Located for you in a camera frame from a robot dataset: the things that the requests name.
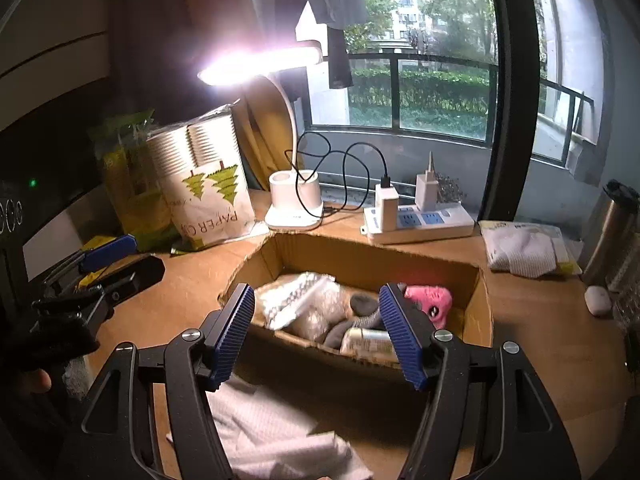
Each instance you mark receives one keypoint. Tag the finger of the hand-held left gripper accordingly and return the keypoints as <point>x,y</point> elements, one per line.
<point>135,275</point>
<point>107,252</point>

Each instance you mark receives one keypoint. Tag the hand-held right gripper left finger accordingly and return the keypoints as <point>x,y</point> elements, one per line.
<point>232,335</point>

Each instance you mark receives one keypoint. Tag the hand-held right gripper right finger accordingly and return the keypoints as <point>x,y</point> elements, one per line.
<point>400,340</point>

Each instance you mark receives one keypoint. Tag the yellow-green packet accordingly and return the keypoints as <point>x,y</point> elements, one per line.
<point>367,345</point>

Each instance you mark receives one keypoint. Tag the pink plush toy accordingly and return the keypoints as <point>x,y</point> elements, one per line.
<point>430,300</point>

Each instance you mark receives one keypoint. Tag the clear plastic bag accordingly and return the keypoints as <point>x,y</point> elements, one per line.
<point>290,300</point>

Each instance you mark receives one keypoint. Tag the bubble wrap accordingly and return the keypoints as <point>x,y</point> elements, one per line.
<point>312,320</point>

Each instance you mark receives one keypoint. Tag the cardboard box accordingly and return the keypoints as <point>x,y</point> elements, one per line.
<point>350,260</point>

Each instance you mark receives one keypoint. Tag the white paper towel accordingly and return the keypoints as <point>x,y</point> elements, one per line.
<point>280,440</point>

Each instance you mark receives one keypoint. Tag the person's left hand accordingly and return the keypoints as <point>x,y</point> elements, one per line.
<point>37,381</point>

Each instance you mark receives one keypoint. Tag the yellow packet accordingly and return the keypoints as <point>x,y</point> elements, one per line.
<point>96,243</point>

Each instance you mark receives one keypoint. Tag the green paper cup pack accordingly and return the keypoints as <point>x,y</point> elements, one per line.
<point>130,195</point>

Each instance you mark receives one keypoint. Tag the white paper cup pack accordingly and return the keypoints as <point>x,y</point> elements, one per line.
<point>215,210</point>

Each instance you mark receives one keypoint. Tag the dark monitor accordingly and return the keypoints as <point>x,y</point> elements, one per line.
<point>50,160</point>

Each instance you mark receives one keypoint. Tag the white power strip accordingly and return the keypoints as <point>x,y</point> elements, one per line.
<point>440,225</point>

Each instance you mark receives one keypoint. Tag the white sock pack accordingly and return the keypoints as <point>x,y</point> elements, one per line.
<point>520,250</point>

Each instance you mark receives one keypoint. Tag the tall white charger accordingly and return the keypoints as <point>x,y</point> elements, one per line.
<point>426,190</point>

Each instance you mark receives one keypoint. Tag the white desk lamp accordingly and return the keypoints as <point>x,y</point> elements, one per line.
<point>295,195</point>

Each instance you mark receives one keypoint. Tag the white earbuds case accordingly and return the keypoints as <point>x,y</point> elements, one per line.
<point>597,300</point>

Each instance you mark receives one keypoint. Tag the dark curtain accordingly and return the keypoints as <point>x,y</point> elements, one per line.
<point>150,35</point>

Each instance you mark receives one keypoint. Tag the steel thermos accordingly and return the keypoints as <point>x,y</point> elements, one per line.
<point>607,240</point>

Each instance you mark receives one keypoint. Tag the clear water bottle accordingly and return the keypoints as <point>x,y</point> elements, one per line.
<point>629,305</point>

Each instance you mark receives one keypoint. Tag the balcony railing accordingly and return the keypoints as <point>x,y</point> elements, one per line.
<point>395,95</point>

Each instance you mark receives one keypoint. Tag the dark window frame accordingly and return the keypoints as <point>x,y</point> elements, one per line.
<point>510,85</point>

